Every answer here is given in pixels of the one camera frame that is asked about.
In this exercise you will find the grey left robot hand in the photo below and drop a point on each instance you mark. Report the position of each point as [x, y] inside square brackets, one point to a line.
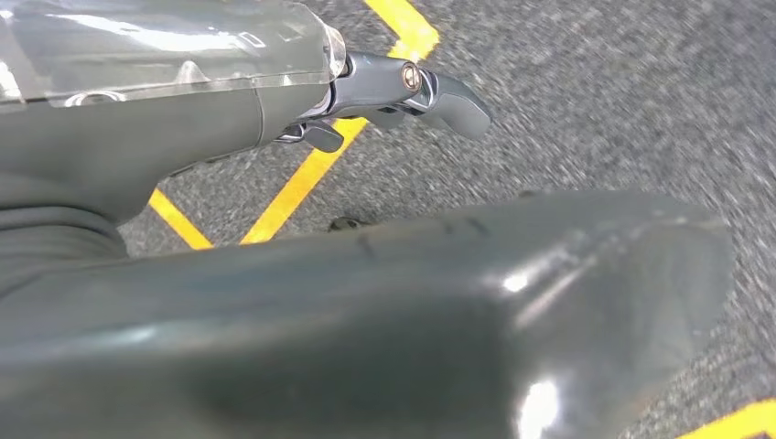
[394, 339]

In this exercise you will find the yellow floor tape square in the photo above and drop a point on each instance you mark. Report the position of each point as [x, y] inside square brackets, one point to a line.
[303, 179]

